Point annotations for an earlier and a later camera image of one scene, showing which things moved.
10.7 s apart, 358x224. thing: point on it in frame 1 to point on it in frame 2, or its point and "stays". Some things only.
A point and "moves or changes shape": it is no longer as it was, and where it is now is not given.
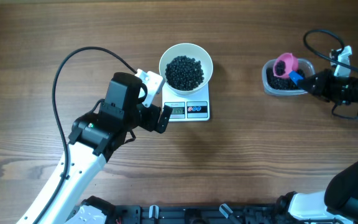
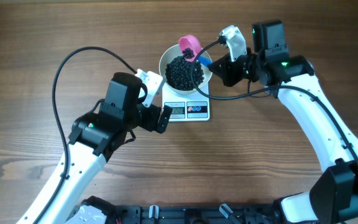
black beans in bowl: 183,73 stays
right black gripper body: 346,89 to 244,67
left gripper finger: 163,119 stays
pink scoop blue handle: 286,65 moves or changes shape
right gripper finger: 318,84 to 220,67
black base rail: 279,213 stays
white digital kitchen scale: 189,107 stays
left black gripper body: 147,118 stays
